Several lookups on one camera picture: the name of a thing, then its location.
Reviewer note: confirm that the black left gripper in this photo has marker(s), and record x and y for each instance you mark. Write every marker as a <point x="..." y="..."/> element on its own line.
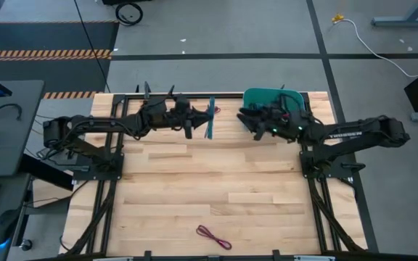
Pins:
<point x="181" y="112"/>

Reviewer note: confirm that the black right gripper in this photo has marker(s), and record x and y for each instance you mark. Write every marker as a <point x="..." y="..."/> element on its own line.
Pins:
<point x="285" y="121"/>

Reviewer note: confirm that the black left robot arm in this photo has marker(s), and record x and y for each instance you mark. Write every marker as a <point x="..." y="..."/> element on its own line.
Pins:
<point x="96" y="123"/>

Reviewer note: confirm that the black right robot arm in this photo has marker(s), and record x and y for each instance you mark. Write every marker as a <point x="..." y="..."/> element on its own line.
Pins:
<point x="357" y="134"/>

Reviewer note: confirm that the teal plastic bin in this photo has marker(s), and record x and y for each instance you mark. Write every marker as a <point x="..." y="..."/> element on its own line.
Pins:
<point x="267" y="96"/>

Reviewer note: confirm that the black mat with hazard stripes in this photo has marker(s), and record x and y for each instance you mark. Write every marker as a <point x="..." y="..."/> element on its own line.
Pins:
<point x="42" y="36"/>

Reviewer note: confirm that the grey desk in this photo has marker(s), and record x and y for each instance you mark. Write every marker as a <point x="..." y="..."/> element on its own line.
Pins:
<point x="9" y="145"/>

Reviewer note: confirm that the black computer mouse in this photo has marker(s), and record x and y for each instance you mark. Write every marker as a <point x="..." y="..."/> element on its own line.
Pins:
<point x="4" y="226"/>

